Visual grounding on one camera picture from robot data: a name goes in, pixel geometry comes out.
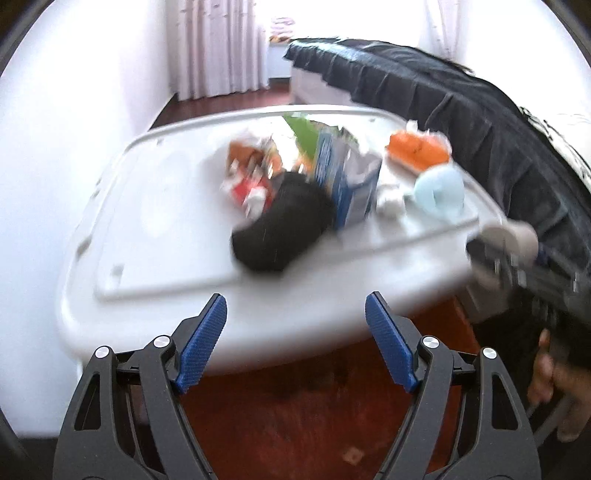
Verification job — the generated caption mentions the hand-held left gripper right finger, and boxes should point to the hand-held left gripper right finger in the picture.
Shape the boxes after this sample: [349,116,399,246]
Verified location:
[365,292,542,480]

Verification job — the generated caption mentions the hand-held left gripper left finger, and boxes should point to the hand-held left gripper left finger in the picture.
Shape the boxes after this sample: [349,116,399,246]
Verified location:
[52,293,228,480]

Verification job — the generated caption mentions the white foam tube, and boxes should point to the white foam tube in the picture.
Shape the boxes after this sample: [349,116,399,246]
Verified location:
[376,181,409,219]

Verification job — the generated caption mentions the black plastic bag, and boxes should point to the black plastic bag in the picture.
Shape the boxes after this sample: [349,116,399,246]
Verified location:
[230,172,337,274]

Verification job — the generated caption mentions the green snack packet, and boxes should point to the green snack packet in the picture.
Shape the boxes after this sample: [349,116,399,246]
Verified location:
[283,112,326,162]

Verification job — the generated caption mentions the person's right hand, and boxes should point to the person's right hand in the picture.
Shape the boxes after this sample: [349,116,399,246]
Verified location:
[527,329,591,443]

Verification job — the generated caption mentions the colourful items on windowsill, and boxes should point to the colourful items on windowsill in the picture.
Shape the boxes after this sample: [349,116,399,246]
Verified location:
[268,16,296,46]

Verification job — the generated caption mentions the white bed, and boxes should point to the white bed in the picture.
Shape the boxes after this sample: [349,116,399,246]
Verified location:
[290,65,591,183]

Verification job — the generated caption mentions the white pleated curtain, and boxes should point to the white pleated curtain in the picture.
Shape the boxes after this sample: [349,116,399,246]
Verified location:
[170,0,271,101]

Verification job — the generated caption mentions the white plastic table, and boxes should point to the white plastic table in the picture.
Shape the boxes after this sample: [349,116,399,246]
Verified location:
[55,104,511,377]

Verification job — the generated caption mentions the blue and white carton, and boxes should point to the blue and white carton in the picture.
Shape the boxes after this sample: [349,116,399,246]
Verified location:
[314,126,384,230]

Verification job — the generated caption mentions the red and orange wrapper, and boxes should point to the red and orange wrapper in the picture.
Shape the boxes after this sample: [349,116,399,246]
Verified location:
[221,134,283,217]

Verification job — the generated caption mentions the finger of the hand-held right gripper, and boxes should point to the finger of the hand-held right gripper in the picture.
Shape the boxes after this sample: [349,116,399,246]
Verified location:
[465,220,541,289]

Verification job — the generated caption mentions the orange packet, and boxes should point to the orange packet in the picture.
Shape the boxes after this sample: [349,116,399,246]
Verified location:
[385,129,452,172]

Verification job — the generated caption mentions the light blue cup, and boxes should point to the light blue cup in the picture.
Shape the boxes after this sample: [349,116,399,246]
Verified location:
[413,165,466,217]

